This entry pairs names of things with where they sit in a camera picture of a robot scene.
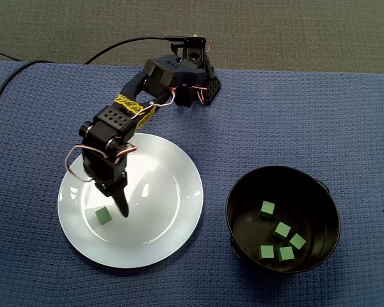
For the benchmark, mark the black metal pot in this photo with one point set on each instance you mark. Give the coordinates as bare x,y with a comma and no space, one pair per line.
307,192

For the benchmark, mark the green cube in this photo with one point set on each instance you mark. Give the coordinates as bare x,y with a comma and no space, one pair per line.
103,215
266,252
285,254
297,241
267,210
282,230

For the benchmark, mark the blue waffle cloth mat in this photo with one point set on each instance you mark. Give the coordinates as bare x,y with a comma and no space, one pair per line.
35,272

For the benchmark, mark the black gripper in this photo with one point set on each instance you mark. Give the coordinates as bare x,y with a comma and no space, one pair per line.
115,188

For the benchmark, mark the white round plate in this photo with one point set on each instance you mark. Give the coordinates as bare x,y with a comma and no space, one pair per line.
166,224

